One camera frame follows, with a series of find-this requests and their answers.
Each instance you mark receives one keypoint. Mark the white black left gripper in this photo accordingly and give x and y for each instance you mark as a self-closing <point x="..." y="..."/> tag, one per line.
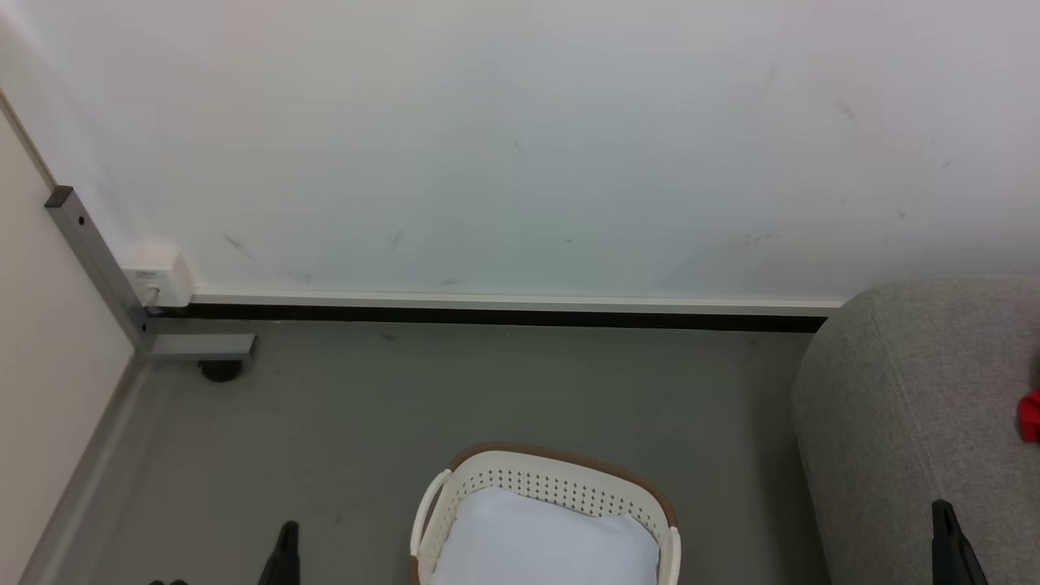
<point x="166" y="582"/>

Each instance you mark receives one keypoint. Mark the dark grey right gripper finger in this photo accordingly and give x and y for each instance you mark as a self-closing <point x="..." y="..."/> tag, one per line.
<point x="952" y="548"/>

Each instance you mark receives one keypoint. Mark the red and white garment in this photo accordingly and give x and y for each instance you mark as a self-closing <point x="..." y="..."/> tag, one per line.
<point x="1031" y="415"/>

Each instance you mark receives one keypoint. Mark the grey fabric sofa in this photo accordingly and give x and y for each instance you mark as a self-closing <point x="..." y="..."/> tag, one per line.
<point x="926" y="406"/>

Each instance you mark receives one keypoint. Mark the pale white basket liner cushion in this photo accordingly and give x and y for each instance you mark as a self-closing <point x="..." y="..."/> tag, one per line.
<point x="544" y="540"/>

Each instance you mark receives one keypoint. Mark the white perforated laundry basket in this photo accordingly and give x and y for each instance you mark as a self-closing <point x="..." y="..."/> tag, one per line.
<point x="561" y="483"/>

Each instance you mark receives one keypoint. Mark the black round frame foot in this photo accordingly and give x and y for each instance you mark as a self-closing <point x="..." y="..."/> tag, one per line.
<point x="220" y="371"/>

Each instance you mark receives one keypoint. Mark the white wall socket box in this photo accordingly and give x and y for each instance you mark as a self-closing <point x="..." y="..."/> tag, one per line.
<point x="158" y="275"/>

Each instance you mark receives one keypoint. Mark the white black wall baseboard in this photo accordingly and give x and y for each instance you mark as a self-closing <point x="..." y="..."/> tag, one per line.
<point x="504" y="310"/>

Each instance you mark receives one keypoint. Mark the grey metal partition frame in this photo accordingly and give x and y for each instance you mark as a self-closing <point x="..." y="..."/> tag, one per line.
<point x="101" y="268"/>

